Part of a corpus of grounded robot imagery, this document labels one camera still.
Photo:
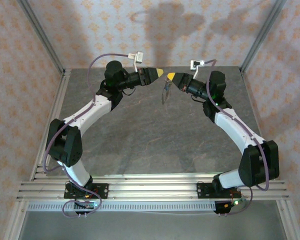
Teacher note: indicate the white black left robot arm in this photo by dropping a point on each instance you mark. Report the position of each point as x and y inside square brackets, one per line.
[95, 113]

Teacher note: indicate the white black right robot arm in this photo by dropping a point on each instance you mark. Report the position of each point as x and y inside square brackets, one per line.
[236, 136]

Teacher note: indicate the narrow aluminium crossbeam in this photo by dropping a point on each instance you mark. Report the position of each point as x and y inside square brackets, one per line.
[152, 177]

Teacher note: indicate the wide aluminium crossbeam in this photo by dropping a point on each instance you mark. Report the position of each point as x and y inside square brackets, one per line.
[152, 191]

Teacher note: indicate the black controller board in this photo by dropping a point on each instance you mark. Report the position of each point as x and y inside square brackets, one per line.
[86, 205]
[222, 207]

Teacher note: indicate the grey metal lower panel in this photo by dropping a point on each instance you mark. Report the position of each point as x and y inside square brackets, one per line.
[152, 227]

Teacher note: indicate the aluminium side rail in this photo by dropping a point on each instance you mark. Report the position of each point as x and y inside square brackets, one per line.
[255, 112]
[58, 100]

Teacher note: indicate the aluminium frame post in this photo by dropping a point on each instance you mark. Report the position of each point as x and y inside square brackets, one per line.
[44, 37]
[261, 37]

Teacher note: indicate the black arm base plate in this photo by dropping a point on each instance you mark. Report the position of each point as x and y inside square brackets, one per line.
[103, 191]
[201, 191]

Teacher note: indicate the aluminium lower frame rail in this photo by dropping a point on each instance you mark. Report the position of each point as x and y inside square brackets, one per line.
[288, 220]
[16, 220]

